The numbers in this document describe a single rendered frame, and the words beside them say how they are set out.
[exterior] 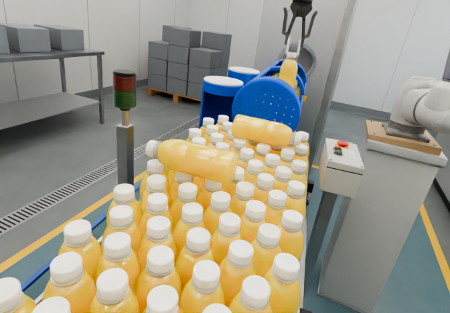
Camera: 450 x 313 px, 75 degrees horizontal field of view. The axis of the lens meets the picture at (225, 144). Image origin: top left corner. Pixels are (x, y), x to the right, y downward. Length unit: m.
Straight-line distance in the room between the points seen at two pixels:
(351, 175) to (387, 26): 5.58
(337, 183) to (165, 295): 0.63
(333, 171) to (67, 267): 0.69
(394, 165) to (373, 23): 4.98
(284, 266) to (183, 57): 4.66
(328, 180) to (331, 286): 1.14
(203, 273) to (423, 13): 6.22
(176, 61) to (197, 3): 2.39
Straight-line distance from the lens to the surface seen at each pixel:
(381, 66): 6.40
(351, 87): 6.43
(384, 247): 1.77
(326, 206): 1.04
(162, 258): 0.46
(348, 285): 1.94
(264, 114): 1.22
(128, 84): 0.87
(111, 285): 0.44
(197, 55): 4.88
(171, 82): 5.19
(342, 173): 0.90
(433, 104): 1.43
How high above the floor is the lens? 1.43
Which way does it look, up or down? 23 degrees down
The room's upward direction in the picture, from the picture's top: 8 degrees clockwise
